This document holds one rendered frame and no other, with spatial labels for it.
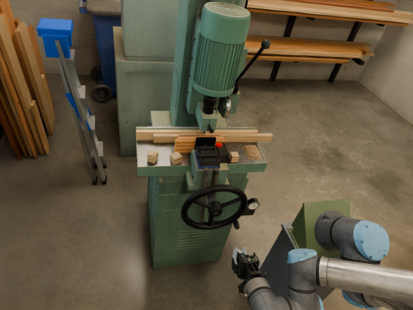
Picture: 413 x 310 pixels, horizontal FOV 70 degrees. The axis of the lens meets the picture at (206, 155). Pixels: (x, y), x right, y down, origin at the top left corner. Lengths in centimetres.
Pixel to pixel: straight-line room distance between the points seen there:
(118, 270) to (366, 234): 140
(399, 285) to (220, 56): 89
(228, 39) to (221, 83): 17
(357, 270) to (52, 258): 170
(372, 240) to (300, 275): 44
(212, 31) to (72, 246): 159
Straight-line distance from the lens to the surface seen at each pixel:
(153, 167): 127
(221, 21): 108
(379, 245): 141
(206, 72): 116
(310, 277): 103
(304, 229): 152
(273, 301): 105
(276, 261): 183
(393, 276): 101
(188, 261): 199
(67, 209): 232
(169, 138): 138
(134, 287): 196
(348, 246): 141
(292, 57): 377
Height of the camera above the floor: 179
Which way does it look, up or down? 41 degrees down
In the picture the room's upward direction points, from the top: 12 degrees clockwise
